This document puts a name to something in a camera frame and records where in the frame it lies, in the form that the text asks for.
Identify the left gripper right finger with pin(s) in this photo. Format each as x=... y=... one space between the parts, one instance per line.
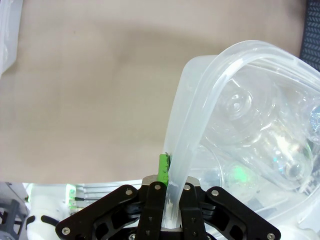
x=200 y=212

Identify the clear plastic bin edge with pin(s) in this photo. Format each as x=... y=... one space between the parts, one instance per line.
x=7 y=30

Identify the black frame part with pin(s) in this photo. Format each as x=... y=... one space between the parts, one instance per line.
x=11 y=220

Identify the clear plastic container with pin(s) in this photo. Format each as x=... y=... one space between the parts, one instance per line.
x=250 y=65

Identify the black woven basket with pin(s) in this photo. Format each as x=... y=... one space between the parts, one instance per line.
x=311 y=30

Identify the crumpled clear plastic wrapper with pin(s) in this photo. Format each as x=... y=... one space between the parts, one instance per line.
x=312 y=120

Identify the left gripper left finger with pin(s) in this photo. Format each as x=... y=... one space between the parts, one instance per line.
x=150 y=210

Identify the clear plastic bottle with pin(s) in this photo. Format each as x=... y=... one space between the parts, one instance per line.
x=262 y=125

